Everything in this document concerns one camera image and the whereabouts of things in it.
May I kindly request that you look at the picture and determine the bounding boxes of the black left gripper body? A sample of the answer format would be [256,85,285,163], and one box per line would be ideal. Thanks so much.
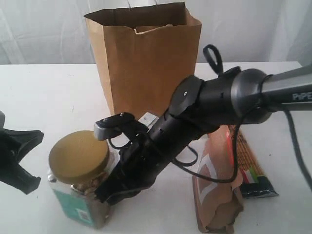
[0,129,17,180]

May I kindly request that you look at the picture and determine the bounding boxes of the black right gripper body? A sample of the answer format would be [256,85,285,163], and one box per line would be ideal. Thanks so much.
[114,121,159,193]

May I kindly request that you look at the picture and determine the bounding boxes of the small blue white milk carton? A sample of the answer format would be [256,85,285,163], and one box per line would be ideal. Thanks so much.
[138,112,158,129]

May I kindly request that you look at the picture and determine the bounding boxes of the almond jar yellow lid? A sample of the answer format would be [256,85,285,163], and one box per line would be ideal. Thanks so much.
[46,130,117,223]

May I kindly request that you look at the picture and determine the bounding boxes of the right robot arm black grey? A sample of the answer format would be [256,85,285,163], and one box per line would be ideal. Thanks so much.
[94,66,312,205]

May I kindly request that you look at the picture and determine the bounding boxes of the brown paper bag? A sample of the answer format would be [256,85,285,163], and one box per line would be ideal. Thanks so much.
[84,2,202,118]

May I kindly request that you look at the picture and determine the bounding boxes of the brown kraft pouch orange label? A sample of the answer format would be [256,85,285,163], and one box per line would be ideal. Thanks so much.
[192,126,244,234]

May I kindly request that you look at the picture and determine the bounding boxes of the spaghetti pack black ends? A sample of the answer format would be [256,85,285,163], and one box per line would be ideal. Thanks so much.
[236,131,279,199]

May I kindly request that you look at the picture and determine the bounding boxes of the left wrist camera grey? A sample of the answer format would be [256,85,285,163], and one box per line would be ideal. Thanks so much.
[0,111,5,128]

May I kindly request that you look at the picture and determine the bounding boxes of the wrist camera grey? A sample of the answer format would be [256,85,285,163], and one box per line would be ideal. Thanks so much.
[0,111,5,128]
[93,113,135,141]

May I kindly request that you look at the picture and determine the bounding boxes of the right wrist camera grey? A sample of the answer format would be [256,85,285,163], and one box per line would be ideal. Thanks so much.
[93,113,135,141]

